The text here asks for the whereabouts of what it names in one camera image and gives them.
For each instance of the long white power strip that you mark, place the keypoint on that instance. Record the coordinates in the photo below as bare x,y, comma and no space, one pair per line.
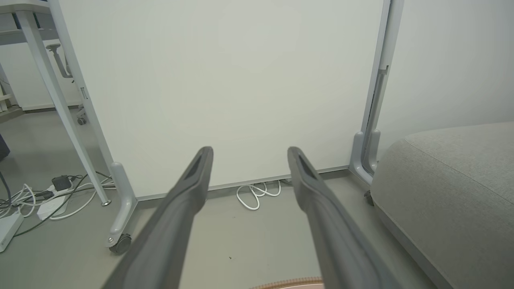
8,230

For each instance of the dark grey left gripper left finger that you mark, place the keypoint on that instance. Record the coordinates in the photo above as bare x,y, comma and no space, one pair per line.
168,228

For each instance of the grey fabric sofa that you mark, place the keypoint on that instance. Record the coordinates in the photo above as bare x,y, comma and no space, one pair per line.
453,200

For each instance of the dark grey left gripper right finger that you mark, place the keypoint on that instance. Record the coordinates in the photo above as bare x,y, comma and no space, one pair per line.
333,233

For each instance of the black power adapter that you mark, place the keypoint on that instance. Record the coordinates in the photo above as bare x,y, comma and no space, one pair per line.
61,183

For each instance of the white table leg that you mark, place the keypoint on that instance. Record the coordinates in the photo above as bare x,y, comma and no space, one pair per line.
52,88

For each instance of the white rolling partition board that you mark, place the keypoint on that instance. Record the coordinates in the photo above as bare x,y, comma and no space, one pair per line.
225,88

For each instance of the white power strip with plugs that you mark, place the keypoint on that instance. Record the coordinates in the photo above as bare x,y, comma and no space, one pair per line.
49,208

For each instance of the cream perforated laundry basket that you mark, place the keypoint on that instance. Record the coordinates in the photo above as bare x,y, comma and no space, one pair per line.
293,285

